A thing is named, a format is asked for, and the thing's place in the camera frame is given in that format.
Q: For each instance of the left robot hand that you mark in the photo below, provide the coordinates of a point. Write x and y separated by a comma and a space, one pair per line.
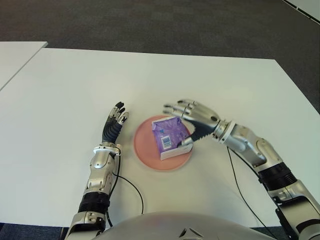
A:
111, 130

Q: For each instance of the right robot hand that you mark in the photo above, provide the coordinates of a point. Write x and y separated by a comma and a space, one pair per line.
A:
202, 117

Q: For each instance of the purple tissue paper pack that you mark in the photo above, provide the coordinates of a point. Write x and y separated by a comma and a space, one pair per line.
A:
170, 135

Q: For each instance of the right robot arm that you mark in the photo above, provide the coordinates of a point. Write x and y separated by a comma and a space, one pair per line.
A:
262, 155

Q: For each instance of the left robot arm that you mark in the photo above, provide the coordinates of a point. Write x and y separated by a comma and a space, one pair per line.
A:
96, 180

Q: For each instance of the pink round plate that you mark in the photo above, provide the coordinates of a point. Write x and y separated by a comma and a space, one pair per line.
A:
147, 152

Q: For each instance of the silver robot torso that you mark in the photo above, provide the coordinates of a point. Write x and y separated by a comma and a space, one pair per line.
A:
185, 226

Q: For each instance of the white neighbouring table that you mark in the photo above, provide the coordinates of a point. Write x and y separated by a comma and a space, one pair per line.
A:
15, 61

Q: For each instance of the white panel with black slots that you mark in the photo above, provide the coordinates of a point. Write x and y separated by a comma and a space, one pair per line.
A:
307, 7

